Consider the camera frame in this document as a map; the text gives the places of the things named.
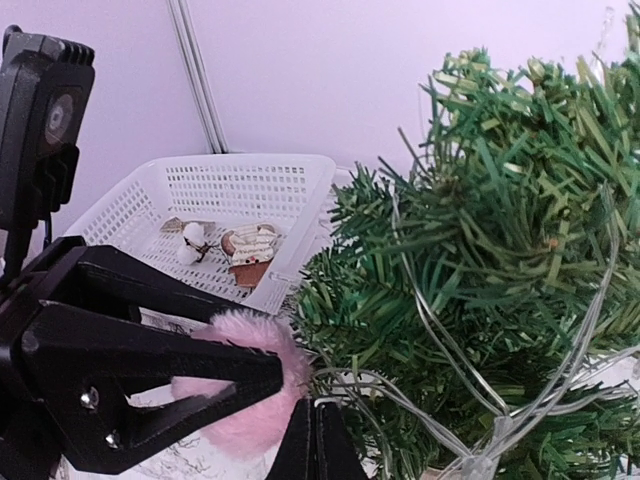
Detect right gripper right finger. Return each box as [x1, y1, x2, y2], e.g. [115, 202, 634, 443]
[316, 403, 368, 480]

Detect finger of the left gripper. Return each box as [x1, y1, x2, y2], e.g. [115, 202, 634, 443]
[76, 245, 258, 324]
[22, 327, 283, 474]

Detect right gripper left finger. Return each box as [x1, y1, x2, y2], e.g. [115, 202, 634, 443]
[266, 398, 317, 480]

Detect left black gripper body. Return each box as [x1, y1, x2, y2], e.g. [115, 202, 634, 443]
[1, 237, 140, 479]

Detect pink pompom ornament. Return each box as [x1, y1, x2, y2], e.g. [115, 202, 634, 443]
[169, 308, 314, 451]

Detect white plastic basket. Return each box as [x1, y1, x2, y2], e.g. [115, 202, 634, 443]
[67, 154, 351, 314]

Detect clear string light wire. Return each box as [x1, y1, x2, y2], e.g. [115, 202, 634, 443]
[309, 4, 640, 480]

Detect small green christmas tree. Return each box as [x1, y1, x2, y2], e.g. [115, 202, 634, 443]
[295, 2, 639, 479]

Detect burlap bow ornament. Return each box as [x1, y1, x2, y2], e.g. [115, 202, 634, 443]
[160, 217, 216, 236]

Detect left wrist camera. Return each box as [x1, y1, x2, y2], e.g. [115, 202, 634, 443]
[1, 25, 95, 285]

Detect left aluminium frame post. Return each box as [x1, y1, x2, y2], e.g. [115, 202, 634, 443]
[167, 0, 229, 154]

